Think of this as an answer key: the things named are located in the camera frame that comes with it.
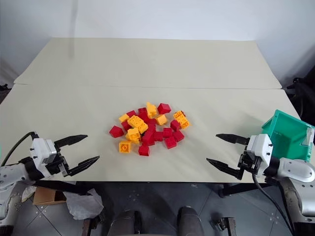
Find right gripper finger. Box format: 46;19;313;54
216;133;251;146
206;158;244;181

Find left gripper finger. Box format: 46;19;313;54
54;134;89;149
63;155;100;177

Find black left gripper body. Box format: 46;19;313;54
44;147;71;178

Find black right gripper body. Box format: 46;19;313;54
238;147;266;177

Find brown cardboard box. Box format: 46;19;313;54
32;186;68;206

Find green plastic bin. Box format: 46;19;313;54
261;109;315;162

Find white crumpled paper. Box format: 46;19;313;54
21;185;38;203

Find crumpled grey plastic bag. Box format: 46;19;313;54
63;188;104;220

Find dark rounded shape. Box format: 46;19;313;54
177;206;204;236

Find black equipment beside table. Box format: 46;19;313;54
286;70;315;118

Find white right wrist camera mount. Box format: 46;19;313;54
246;134;274;173

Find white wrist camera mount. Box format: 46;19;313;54
246;134;274;173
29;138;59;177

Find black table frame bar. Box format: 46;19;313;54
218;182;268;198

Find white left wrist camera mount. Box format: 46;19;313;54
29;138;59;177

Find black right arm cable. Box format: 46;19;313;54
252;173;297;236

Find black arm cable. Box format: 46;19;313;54
0;131;39;168
252;173;297;236

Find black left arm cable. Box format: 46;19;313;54
0;131;39;168

